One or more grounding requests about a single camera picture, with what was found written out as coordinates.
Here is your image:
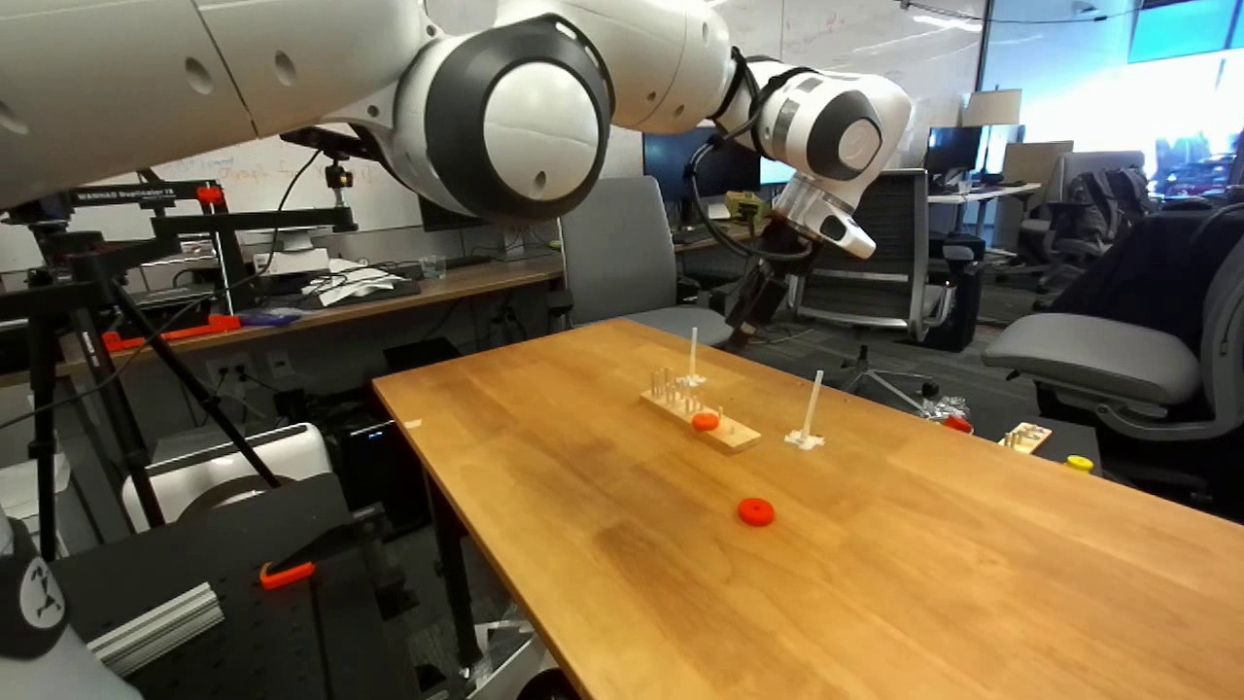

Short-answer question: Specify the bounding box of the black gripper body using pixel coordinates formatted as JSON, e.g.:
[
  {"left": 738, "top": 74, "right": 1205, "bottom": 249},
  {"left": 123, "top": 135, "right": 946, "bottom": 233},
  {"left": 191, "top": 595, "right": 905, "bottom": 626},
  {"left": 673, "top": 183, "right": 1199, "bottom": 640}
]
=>
[{"left": 735, "top": 249, "right": 797, "bottom": 323}]

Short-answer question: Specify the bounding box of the wooden base with clear pegs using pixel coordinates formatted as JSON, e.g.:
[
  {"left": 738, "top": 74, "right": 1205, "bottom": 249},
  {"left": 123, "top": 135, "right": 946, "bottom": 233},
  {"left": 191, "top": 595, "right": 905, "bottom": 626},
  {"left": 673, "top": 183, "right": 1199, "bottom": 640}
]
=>
[{"left": 636, "top": 368, "right": 767, "bottom": 456}]

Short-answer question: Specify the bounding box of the black mesh office chair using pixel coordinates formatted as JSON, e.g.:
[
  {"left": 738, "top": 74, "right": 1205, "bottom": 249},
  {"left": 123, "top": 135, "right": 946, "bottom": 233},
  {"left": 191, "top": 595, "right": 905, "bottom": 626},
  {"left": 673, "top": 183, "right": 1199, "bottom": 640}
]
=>
[{"left": 789, "top": 167, "right": 937, "bottom": 342}]

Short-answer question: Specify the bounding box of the grey tall back chair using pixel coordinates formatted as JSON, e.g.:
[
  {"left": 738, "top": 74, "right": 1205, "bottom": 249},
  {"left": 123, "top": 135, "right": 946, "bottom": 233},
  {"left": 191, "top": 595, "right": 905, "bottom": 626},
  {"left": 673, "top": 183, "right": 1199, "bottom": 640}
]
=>
[{"left": 556, "top": 171, "right": 738, "bottom": 349}]

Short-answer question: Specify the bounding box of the dark computer monitor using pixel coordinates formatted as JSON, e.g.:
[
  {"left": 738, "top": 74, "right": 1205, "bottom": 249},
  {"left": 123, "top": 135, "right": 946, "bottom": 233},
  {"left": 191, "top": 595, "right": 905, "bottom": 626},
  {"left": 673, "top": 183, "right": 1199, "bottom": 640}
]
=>
[{"left": 636, "top": 124, "right": 713, "bottom": 198}]

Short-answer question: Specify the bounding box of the distant black monitor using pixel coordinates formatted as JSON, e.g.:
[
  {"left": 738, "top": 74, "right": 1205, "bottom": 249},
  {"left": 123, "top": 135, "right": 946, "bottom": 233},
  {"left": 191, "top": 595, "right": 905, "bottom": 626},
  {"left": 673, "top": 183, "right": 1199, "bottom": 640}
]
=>
[{"left": 927, "top": 124, "right": 982, "bottom": 177}]

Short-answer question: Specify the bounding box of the beige lampshade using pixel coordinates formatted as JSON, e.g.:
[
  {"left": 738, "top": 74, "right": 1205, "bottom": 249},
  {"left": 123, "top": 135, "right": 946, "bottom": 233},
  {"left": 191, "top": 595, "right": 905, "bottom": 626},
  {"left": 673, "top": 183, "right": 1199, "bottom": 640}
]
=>
[{"left": 966, "top": 85, "right": 1025, "bottom": 133}]

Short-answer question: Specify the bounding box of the beige monitor back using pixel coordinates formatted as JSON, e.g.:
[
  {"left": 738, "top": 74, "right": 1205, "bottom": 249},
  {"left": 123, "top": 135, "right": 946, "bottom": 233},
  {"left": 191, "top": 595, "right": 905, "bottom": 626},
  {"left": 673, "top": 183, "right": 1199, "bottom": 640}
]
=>
[{"left": 1003, "top": 135, "right": 1076, "bottom": 190}]

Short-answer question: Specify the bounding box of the tan card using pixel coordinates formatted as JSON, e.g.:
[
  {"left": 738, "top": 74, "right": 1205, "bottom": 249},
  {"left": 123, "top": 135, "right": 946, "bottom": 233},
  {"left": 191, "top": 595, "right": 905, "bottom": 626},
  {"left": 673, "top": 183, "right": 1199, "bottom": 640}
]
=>
[{"left": 1001, "top": 419, "right": 1054, "bottom": 457}]

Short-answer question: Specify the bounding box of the long wooden desk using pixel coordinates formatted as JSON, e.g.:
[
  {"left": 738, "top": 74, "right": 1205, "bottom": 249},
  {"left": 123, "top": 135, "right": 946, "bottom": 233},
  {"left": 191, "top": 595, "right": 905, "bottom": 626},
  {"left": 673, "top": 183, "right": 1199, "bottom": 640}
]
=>
[{"left": 64, "top": 255, "right": 569, "bottom": 380}]

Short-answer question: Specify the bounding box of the low black table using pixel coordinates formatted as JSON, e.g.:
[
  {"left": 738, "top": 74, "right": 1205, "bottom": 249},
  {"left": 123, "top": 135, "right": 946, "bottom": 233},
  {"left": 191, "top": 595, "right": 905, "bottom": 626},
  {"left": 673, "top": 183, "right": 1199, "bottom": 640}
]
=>
[{"left": 905, "top": 385, "right": 1104, "bottom": 479}]

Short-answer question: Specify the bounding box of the distant black chair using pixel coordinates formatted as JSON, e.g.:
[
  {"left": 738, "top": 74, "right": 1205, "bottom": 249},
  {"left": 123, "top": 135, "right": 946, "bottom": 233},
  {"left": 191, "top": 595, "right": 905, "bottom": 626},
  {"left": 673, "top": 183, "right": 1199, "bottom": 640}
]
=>
[{"left": 1043, "top": 163, "right": 1159, "bottom": 268}]

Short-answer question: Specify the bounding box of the grey office chair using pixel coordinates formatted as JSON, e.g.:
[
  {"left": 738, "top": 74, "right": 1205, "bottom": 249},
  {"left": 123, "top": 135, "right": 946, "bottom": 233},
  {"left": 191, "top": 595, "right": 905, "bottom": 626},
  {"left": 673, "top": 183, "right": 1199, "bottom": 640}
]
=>
[{"left": 980, "top": 236, "right": 1244, "bottom": 509}]

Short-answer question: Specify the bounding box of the white papers pile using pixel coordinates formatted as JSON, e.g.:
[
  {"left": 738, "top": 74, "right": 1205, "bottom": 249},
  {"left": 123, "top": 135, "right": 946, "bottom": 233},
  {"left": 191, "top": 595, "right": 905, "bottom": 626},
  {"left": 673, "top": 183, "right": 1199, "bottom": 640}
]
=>
[{"left": 301, "top": 259, "right": 410, "bottom": 311}]

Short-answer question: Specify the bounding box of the white plastic bin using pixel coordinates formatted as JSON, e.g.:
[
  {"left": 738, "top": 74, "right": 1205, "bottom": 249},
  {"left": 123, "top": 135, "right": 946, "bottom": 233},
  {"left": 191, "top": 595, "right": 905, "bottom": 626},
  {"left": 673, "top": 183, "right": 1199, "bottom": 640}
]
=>
[{"left": 116, "top": 419, "right": 338, "bottom": 536}]

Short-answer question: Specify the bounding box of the red bar clamp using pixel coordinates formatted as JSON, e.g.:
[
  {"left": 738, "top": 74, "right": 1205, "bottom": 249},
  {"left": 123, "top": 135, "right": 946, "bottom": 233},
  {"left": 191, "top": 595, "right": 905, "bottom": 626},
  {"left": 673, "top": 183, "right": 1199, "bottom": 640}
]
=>
[{"left": 96, "top": 306, "right": 248, "bottom": 360}]

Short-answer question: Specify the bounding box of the aluminium extrusion bar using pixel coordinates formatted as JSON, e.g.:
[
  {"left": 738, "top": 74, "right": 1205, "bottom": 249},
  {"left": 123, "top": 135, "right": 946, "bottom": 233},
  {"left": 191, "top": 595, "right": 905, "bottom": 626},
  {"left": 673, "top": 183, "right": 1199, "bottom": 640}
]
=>
[{"left": 81, "top": 581, "right": 224, "bottom": 679}]

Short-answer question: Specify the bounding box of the black tripod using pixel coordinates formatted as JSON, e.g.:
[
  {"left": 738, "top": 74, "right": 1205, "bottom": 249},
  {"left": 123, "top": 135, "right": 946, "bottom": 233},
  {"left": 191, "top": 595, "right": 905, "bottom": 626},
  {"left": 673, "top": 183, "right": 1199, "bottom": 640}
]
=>
[{"left": 0, "top": 190, "right": 283, "bottom": 559}]

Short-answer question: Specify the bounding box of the black white cap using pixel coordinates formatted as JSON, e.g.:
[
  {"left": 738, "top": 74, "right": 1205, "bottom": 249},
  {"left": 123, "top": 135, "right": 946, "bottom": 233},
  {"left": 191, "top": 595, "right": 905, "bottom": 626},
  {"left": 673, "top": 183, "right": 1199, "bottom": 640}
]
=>
[{"left": 0, "top": 517, "right": 74, "bottom": 666}]

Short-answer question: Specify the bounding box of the tan wrist camera mount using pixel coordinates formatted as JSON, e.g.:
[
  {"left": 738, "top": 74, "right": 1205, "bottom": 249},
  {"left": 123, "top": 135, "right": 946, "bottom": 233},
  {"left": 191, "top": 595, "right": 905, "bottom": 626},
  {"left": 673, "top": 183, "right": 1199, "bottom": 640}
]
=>
[{"left": 709, "top": 190, "right": 771, "bottom": 229}]

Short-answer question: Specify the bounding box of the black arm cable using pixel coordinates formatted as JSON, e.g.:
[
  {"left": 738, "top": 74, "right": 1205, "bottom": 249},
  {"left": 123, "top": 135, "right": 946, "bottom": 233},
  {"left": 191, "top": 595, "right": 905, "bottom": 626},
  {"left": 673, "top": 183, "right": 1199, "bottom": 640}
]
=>
[{"left": 677, "top": 52, "right": 833, "bottom": 268}]

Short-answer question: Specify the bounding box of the black bar camera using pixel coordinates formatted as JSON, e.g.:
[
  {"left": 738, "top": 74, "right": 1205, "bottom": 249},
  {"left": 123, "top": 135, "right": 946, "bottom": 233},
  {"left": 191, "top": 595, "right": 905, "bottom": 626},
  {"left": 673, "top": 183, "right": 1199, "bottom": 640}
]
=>
[{"left": 276, "top": 122, "right": 389, "bottom": 167}]

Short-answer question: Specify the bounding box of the wall screen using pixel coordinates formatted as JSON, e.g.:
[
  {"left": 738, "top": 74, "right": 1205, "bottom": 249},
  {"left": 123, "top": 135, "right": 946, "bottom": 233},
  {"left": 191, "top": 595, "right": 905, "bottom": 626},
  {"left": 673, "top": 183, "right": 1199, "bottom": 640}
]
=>
[{"left": 1124, "top": 0, "right": 1244, "bottom": 65}]

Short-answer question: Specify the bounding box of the black clamp orange handle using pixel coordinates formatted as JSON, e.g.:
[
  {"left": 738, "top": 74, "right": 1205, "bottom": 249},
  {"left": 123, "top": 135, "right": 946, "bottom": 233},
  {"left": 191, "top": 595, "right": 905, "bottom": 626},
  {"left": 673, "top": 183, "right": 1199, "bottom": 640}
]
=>
[{"left": 252, "top": 501, "right": 392, "bottom": 595}]

